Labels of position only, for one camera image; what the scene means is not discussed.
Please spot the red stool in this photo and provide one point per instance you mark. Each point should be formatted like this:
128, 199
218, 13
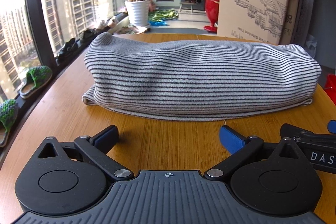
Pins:
212, 8

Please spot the white plastic bag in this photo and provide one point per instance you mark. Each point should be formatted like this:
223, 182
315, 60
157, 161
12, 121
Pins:
311, 45

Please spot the printed cardboard box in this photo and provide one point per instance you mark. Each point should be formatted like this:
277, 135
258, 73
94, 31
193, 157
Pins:
252, 11

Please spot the striped grey sweater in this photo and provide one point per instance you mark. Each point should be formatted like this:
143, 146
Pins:
199, 77

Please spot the white ribbed plant pot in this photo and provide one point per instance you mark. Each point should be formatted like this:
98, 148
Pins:
137, 12

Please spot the black framed window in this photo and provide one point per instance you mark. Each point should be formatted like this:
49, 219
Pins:
32, 3

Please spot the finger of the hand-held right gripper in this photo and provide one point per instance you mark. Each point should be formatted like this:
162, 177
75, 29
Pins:
332, 127
320, 153

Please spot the green leafy vegetables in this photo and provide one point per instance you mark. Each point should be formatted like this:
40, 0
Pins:
164, 14

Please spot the green knitted slipper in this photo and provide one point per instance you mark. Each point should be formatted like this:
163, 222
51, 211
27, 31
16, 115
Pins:
8, 116
36, 79

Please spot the blue plastic bag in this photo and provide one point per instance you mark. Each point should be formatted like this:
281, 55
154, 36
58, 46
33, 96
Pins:
157, 22

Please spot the red bucket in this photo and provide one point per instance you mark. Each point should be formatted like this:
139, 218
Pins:
331, 87

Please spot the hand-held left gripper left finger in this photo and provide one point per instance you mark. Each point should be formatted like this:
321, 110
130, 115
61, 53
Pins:
106, 138

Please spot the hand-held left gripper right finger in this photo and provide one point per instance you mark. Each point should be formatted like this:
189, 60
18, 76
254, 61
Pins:
232, 141

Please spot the black leather shoe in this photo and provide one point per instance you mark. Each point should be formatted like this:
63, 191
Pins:
87, 35
67, 48

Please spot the beige slippers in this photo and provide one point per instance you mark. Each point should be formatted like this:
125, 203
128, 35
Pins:
107, 23

